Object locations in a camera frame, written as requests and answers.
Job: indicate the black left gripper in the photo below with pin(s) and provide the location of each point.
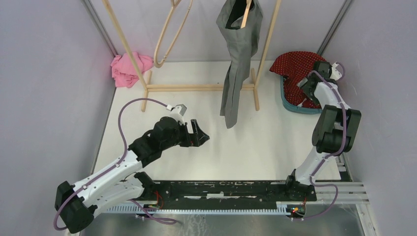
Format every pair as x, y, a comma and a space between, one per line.
197, 138

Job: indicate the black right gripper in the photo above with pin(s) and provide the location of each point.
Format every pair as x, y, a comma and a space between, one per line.
308, 91

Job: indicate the red polka dot cloth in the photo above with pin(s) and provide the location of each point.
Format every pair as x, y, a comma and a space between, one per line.
294, 66

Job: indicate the grey pleated skirt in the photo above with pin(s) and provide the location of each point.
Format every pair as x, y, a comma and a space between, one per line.
242, 45

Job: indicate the wooden clothes hanger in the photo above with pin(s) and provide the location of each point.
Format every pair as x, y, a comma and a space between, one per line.
246, 13

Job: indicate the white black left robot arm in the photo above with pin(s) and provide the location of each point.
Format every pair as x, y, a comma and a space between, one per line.
78, 204

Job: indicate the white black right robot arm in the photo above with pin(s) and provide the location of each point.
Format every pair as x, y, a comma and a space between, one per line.
334, 133

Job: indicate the teal plastic basket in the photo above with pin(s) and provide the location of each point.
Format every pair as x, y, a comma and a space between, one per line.
293, 108

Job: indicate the wooden clothes rack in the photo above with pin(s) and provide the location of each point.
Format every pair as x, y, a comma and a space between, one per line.
202, 71

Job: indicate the pink cloth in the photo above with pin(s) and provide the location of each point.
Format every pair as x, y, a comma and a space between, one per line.
123, 71

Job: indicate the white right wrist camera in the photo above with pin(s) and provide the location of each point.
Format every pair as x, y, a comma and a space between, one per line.
337, 72

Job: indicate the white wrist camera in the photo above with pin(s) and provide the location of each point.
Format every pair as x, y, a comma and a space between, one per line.
177, 112
337, 72

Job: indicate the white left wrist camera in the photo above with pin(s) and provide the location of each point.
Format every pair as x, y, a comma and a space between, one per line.
177, 112

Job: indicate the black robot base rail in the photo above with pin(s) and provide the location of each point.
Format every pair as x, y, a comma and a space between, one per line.
224, 195

